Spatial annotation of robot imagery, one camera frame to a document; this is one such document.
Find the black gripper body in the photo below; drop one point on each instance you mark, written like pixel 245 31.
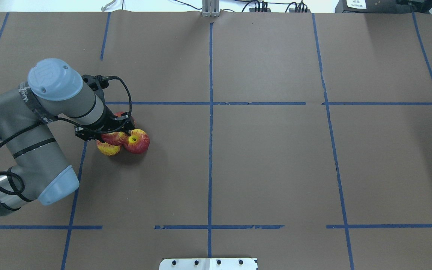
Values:
pixel 109 115

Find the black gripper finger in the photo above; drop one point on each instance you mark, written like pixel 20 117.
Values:
pixel 86 135
pixel 120 128

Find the red yellow carried apple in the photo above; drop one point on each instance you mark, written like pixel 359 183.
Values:
pixel 115 138

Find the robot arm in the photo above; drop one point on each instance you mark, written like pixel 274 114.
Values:
pixel 32 164

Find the red yellow apple far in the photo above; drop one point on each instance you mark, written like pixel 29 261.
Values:
pixel 125 119

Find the red yellow apple near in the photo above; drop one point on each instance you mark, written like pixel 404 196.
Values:
pixel 137 142

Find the red yellow apple side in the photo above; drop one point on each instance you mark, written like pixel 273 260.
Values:
pixel 107 149

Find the black mini computer box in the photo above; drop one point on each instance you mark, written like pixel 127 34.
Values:
pixel 372 7

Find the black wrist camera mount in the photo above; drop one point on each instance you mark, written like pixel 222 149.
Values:
pixel 97 84

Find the aluminium frame post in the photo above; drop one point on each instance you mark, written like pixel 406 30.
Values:
pixel 211 8

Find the white camera pillar with base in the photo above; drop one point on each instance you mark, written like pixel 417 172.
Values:
pixel 209 264

